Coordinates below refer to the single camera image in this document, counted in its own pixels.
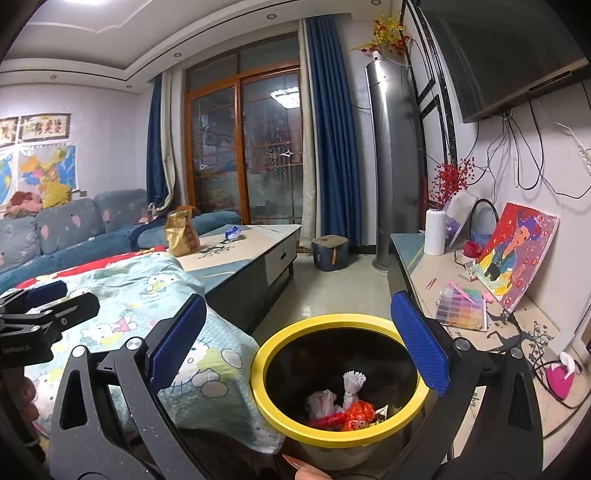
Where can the small red flower ornament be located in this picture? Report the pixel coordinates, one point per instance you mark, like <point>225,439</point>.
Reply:
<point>472,249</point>

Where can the framed calligraphy picture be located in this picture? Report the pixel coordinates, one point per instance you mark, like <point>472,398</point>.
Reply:
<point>44,128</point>
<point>7,133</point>

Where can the world map poster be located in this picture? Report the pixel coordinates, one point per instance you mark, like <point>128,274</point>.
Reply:
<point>7,177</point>

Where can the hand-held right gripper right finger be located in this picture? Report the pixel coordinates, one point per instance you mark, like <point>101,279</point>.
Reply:
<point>420,341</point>

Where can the yellow rimmed waste bin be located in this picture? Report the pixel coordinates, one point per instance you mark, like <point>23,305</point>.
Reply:
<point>263,397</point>

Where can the orange net bag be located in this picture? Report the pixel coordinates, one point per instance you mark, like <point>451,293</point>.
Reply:
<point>359,413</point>

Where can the blue white snack wrapper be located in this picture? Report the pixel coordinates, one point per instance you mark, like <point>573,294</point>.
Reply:
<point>232,234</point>

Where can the blue heart pattern sofa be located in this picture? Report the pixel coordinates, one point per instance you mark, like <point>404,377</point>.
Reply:
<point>69,221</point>

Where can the white ribbed vase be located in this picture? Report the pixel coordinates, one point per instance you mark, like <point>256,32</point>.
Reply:
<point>435,233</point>

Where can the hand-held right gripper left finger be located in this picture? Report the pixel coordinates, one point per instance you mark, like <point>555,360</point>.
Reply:
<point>178,341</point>

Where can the person's left hand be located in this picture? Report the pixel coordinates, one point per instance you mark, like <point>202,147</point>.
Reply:
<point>28,399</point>

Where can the grey coffee table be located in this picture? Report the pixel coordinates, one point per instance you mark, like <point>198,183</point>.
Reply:
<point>258,267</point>

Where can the long tv cabinet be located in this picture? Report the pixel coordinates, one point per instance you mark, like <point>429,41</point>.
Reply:
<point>415,267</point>

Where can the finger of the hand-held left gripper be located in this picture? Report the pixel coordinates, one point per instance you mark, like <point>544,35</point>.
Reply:
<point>74,309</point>
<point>46,293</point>

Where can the brown paper bag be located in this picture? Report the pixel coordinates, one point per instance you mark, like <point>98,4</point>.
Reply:
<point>182,235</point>

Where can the beige curtain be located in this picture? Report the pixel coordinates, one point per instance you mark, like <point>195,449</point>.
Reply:
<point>174,138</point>
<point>307,194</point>

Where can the clear bead organiser box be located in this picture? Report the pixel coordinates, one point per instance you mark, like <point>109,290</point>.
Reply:
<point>461,309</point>

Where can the wall mounted television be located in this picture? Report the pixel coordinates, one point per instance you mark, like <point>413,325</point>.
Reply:
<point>498,55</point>

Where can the person's right hand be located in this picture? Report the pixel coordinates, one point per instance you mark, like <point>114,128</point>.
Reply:
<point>311,474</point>

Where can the small purple canvas painting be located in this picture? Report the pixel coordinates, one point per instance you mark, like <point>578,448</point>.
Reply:
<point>459,221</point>

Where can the pink white plastic object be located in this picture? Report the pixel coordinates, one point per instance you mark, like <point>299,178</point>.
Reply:
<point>561,378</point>

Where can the pile of clothes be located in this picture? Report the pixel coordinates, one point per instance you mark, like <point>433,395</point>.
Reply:
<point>23,203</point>

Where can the blue curtain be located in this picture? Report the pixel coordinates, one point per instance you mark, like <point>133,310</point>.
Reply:
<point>334,138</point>
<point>156,147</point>

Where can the cartoon cat printed blanket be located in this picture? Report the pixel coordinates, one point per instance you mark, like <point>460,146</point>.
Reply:
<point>138,295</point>

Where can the grey tower air conditioner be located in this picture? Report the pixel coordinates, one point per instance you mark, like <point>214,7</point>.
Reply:
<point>392,175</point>

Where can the blue storage stool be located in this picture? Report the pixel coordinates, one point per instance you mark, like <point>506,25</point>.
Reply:
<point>330,254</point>

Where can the white plastic bag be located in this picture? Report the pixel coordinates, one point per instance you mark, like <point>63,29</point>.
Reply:
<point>321,402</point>

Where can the wooden sliding glass door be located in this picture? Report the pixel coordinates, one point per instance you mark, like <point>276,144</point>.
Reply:
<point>244,147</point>

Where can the red printed cloth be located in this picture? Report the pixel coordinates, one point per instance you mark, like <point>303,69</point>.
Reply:
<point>92,265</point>

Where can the red snack wrapper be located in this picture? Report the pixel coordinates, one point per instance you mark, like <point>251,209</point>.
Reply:
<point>325,421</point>

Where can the white security camera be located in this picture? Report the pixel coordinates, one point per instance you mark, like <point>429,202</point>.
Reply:
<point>377,55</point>

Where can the colourful portrait painting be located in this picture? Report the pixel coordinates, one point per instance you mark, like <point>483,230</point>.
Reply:
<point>517,258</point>

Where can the yellow artificial flowers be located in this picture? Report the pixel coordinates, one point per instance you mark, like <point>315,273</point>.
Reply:
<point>385,34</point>

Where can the country map poster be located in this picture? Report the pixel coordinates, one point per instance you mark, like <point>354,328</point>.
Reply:
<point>46,168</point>

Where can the pink plastic tool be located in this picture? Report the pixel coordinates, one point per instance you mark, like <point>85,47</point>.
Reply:
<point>466,293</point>

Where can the yellow pillow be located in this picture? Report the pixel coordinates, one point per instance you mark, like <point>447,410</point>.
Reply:
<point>55,194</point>

